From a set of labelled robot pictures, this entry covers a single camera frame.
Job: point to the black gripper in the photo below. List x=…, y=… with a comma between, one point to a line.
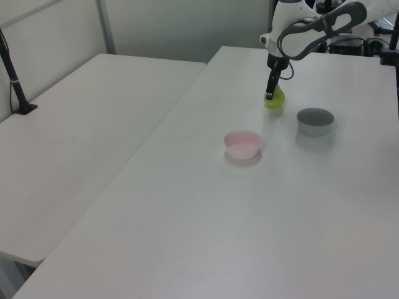
x=276, y=63

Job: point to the green pear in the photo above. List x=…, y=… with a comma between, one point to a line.
x=277, y=100

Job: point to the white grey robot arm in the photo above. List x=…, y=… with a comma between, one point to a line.
x=296, y=37

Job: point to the grey plastic bowl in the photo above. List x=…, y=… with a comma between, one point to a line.
x=315, y=124

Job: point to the pink plastic bowl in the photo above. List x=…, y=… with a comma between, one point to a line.
x=241, y=148

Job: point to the black electronics box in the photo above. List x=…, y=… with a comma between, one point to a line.
x=347, y=45

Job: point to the black clamped pole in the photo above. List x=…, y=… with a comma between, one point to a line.
x=389, y=53

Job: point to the black computer keyboard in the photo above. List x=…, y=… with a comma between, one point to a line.
x=384, y=24

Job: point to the white side table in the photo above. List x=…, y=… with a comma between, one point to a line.
x=87, y=130

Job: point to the black camera stand pole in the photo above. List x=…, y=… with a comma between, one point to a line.
x=14, y=82

